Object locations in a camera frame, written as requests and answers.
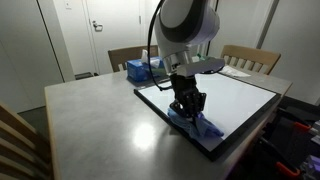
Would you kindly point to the blue microfiber cloth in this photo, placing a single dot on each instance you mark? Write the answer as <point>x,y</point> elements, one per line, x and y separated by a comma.
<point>202,129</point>

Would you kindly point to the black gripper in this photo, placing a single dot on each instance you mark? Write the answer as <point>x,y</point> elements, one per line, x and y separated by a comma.
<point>188,99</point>

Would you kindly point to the wall light switch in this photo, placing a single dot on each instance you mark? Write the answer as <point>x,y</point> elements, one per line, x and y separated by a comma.
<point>68,5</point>

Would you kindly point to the red handled clamp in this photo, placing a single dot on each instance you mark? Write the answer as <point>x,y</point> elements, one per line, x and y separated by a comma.
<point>298,122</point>

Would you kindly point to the black framed whiteboard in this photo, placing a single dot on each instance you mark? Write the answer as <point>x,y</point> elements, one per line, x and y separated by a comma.
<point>231,105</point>

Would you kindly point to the silver door handle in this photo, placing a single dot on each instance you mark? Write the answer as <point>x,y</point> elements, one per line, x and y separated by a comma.
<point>97,27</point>

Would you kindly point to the blue tissue box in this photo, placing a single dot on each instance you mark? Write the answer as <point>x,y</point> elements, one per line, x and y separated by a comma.
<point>143,69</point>

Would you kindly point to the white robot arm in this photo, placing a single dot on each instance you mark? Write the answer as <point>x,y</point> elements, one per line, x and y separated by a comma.
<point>179,25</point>

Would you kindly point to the light wooden chair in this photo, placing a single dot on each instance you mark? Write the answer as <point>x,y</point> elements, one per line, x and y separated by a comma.
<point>257,60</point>

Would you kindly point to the dark wooden chair near camera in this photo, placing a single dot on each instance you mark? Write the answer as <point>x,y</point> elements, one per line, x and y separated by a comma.
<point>25,154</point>

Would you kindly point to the orange handled clamp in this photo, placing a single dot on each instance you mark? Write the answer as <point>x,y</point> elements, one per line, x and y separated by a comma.
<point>283,165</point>

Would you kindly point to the brown wooden chair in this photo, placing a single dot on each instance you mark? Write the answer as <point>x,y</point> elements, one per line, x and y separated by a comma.
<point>119,57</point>

